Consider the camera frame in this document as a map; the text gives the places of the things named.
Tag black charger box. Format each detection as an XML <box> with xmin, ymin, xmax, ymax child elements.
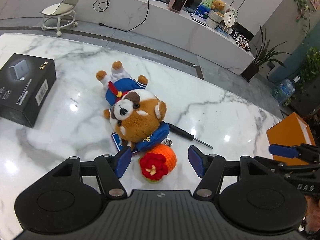
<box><xmin>0</xmin><ymin>53</ymin><xmax>56</xmax><ymax>127</ymax></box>

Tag orange storage box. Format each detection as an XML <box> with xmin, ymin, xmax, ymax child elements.
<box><xmin>266</xmin><ymin>112</ymin><xmax>316</xmax><ymax>166</ymax></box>

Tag brown dog plush blue outfit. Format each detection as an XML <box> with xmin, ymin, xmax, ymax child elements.
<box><xmin>96</xmin><ymin>61</ymin><xmax>169</xmax><ymax>151</ymax></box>

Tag white marble tv bench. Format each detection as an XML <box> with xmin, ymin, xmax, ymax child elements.
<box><xmin>1</xmin><ymin>0</ymin><xmax>254</xmax><ymax>75</ymax></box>

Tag grey tablet notebook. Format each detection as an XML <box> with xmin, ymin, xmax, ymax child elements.
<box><xmin>189</xmin><ymin>13</ymin><xmax>207</xmax><ymax>26</ymax></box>

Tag black pen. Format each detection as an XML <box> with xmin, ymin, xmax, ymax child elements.
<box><xmin>168</xmin><ymin>124</ymin><xmax>213</xmax><ymax>149</ymax></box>

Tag white stool chair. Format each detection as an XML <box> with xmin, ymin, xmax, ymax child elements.
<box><xmin>40</xmin><ymin>0</ymin><xmax>79</xmax><ymax>37</ymax></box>

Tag black white cow toys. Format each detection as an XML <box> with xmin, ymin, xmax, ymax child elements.
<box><xmin>232</xmin><ymin>30</ymin><xmax>251</xmax><ymax>52</ymax></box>

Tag orange crochet ball red flower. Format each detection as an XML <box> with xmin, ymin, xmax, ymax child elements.
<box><xmin>139</xmin><ymin>144</ymin><xmax>177</xmax><ymax>182</ymax></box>

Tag green trailing plant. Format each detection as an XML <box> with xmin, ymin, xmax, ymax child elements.
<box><xmin>297</xmin><ymin>47</ymin><xmax>319</xmax><ymax>91</ymax></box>

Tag brown teddy bear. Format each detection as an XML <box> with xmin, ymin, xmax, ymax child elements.
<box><xmin>210</xmin><ymin>0</ymin><xmax>225</xmax><ymax>16</ymax></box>

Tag round paper fan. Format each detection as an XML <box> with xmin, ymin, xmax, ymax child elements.
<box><xmin>223</xmin><ymin>7</ymin><xmax>238</xmax><ymax>32</ymax></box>

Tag blue water jug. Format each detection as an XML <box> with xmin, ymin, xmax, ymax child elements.
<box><xmin>272</xmin><ymin>79</ymin><xmax>295</xmax><ymax>105</ymax></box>

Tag dark grey cabinet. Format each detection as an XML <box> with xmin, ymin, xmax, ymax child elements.
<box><xmin>290</xmin><ymin>77</ymin><xmax>320</xmax><ymax>117</ymax></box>

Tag person's right hand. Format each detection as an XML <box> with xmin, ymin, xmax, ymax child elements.
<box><xmin>305</xmin><ymin>196</ymin><xmax>320</xmax><ymax>232</ymax></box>

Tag metal keyring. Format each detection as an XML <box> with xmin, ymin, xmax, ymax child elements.
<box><xmin>163</xmin><ymin>137</ymin><xmax>172</xmax><ymax>147</ymax></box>

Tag black power cable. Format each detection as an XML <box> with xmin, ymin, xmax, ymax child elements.
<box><xmin>99</xmin><ymin>0</ymin><xmax>171</xmax><ymax>33</ymax></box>

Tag potted long leaf plant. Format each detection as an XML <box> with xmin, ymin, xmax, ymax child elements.
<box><xmin>241</xmin><ymin>26</ymin><xmax>290</xmax><ymax>82</ymax></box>

